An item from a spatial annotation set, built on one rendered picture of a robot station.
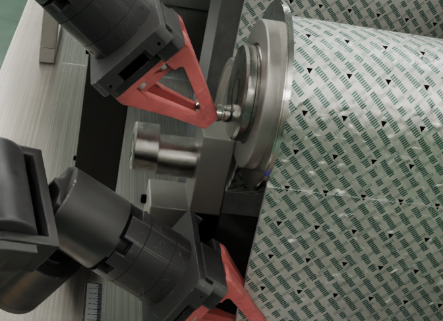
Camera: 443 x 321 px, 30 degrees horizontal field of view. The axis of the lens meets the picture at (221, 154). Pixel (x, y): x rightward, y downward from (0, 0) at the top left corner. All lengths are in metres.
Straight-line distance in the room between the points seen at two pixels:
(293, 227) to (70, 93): 0.95
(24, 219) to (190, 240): 0.15
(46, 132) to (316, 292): 0.78
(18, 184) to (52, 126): 0.83
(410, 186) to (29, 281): 0.29
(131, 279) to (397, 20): 0.39
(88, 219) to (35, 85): 0.97
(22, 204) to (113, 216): 0.07
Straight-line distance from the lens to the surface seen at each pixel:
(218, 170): 0.67
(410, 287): 0.68
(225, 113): 0.64
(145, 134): 0.67
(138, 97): 0.60
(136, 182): 1.24
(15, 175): 0.56
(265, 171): 0.60
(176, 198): 0.70
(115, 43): 0.59
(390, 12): 0.83
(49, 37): 1.63
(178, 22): 0.61
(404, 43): 0.64
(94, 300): 0.97
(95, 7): 0.58
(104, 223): 0.58
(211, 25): 0.99
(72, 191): 0.58
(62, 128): 1.38
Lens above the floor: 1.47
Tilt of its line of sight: 24 degrees down
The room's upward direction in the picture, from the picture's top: 12 degrees clockwise
